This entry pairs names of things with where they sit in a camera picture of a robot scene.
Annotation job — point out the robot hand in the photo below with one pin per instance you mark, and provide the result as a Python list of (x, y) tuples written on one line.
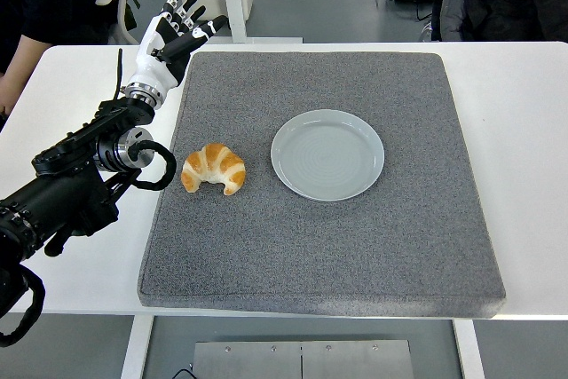
[(148, 66)]

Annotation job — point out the croissant bread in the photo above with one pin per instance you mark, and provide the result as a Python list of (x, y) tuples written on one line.
[(213, 161)]

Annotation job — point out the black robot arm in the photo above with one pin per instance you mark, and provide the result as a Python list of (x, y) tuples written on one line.
[(66, 183)]

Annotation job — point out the grey round plate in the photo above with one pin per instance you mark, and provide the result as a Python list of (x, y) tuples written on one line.
[(328, 157)]

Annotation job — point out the grey metal plate with screws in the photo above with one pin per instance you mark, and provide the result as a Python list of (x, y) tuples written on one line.
[(302, 359)]

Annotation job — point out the grey felt mat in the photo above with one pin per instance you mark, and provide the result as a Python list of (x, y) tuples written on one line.
[(310, 255)]

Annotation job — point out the white table leg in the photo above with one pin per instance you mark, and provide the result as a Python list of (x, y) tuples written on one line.
[(469, 352), (135, 348)]

